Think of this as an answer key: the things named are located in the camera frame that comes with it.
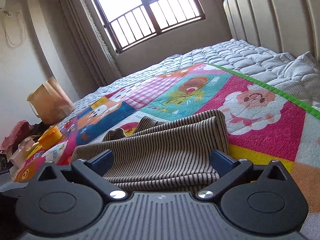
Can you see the yellow plastic bowl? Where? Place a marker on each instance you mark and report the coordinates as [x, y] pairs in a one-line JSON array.
[[50, 137]]

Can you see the beige pleated curtain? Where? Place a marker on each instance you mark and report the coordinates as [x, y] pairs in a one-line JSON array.
[[88, 43]]

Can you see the brown paper bag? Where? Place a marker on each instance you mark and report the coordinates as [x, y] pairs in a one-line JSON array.
[[50, 103]]

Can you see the colourful patchwork play mat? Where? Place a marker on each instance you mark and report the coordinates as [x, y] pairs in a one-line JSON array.
[[263, 123]]

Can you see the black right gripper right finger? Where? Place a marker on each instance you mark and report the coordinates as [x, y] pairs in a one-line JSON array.
[[232, 173]]

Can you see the brown framed barred window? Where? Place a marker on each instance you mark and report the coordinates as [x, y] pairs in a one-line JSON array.
[[130, 22]]

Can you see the beige striped knit garment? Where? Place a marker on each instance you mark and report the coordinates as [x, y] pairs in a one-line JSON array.
[[163, 156]]

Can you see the beige padded headboard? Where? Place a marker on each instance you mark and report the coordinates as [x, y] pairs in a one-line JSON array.
[[280, 25]]

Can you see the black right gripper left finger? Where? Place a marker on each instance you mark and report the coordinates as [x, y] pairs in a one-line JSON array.
[[91, 172]]

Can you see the pile of red clothes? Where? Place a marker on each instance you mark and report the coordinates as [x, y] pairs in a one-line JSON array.
[[17, 145]]

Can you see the grey quilted mattress cover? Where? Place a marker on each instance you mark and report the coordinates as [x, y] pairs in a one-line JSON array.
[[297, 76]]

